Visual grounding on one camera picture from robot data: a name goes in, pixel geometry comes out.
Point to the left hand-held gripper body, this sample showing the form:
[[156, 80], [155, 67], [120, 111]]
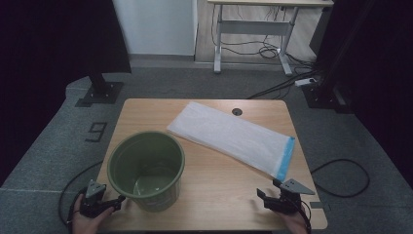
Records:
[[92, 204]]

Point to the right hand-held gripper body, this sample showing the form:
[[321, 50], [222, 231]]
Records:
[[285, 201]]

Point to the green plastic bucket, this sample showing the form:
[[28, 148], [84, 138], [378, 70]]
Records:
[[146, 152]]

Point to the white plastic bag blue edge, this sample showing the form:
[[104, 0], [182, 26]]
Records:
[[227, 133]]

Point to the person's left hand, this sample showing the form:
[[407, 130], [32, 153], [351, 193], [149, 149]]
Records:
[[85, 225]]

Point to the person's right hand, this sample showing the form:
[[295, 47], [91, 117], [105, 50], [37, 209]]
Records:
[[296, 225]]

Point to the grey tape marker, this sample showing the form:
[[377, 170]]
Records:
[[316, 205]]

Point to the black tape floor mark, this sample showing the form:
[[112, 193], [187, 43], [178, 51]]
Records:
[[99, 124]]

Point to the black slanted stand with base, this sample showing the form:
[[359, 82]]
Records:
[[321, 97]]

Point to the white power strip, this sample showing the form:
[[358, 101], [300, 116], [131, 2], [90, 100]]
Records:
[[305, 82]]

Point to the black stand base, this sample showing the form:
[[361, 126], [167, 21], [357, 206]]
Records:
[[104, 92]]

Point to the dark curtain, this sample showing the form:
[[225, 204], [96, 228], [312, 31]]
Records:
[[48, 65], [389, 81]]

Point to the white metal-legged desk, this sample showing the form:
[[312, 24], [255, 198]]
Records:
[[253, 27]]

